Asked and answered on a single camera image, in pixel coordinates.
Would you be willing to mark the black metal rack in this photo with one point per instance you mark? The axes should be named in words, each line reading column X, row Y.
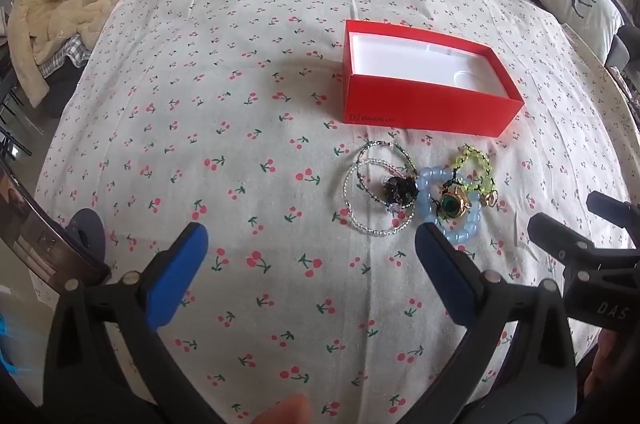
column 12, row 119

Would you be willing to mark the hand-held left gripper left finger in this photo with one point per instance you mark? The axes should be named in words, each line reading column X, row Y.
column 180, row 274

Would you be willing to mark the person's left hand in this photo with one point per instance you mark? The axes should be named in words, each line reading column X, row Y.
column 282, row 411

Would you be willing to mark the cherry print bedsheet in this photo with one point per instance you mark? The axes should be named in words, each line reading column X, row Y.
column 225, row 129

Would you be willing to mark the red cardboard box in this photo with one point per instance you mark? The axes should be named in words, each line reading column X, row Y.
column 425, row 109

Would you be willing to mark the white deer print pillow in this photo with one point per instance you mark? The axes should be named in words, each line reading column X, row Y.
column 575, row 4

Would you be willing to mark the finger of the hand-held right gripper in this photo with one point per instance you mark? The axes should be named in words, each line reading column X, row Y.
column 555, row 234
column 612, row 211

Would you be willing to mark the dark glossy furniture edge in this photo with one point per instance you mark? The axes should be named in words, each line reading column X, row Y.
column 30, row 244

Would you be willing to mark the black flower hair clip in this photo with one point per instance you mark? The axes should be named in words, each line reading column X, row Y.
column 400, row 191

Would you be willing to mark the plaid cloth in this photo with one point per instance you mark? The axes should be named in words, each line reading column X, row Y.
column 65, row 56

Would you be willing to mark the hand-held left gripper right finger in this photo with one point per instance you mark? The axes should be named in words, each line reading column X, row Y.
column 445, row 274

